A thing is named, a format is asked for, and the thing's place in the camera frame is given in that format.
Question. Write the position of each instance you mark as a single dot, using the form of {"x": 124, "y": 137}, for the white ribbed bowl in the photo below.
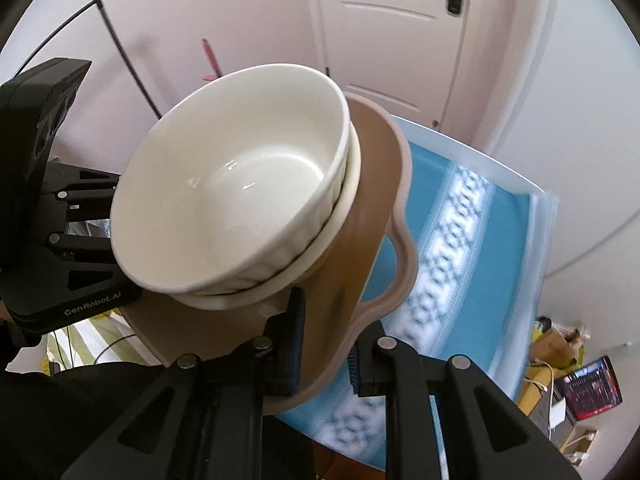
{"x": 225, "y": 185}

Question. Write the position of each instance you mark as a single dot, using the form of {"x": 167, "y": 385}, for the small cardboard box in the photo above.
{"x": 580, "y": 442}

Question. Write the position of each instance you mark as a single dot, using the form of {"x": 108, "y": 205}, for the white panelled door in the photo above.
{"x": 400, "y": 50}

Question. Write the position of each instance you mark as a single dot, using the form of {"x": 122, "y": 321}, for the pink plastic stick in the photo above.
{"x": 211, "y": 60}

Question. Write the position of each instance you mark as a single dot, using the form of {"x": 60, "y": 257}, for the brown cardboard box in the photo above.
{"x": 550, "y": 350}

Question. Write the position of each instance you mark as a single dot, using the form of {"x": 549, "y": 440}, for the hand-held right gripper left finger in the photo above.
{"x": 296, "y": 322}

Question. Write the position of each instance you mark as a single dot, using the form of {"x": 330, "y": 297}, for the yellow striped cloth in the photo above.
{"x": 85, "y": 340}

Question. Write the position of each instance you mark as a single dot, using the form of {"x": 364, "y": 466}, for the blue patterned tablecloth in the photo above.
{"x": 450, "y": 285}

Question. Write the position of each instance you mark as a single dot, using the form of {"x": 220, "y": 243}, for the cream bowl with cartoon print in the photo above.
{"x": 351, "y": 180}

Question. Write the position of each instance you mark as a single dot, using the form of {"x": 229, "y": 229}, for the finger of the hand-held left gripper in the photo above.
{"x": 85, "y": 252}
{"x": 85, "y": 185}

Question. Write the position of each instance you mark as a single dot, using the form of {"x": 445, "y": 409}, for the white charger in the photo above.
{"x": 556, "y": 415}

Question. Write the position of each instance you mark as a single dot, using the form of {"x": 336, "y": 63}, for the red and black box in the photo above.
{"x": 592, "y": 387}

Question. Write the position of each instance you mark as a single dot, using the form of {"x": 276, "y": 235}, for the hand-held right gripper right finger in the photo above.
{"x": 356, "y": 366}

